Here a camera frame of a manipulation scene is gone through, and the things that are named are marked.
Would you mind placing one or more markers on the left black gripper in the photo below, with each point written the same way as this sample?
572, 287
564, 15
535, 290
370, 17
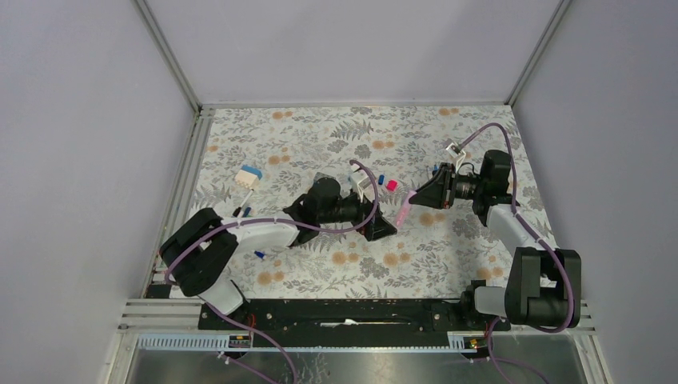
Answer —
379, 227

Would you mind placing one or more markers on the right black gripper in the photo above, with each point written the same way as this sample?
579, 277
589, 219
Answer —
440, 191

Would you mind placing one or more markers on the light pink pen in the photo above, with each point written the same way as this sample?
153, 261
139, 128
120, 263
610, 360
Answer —
404, 210

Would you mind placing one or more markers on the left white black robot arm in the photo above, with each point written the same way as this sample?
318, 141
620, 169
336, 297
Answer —
198, 253

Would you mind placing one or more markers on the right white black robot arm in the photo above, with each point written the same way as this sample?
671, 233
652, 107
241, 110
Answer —
543, 290

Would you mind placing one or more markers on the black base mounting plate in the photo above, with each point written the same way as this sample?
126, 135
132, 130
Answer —
363, 323

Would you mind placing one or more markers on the pile of thin pens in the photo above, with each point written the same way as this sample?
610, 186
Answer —
239, 212

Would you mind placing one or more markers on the cream blue toy brick block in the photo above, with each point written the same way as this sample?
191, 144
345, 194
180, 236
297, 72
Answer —
248, 177

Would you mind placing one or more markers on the floral patterned table mat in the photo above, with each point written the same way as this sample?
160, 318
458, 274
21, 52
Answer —
264, 159

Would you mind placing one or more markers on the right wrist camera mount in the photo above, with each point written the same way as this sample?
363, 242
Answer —
457, 154

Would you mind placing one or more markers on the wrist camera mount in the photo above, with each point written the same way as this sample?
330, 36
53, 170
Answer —
362, 185
457, 154

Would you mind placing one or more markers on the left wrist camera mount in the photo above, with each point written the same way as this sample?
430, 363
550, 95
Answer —
362, 185

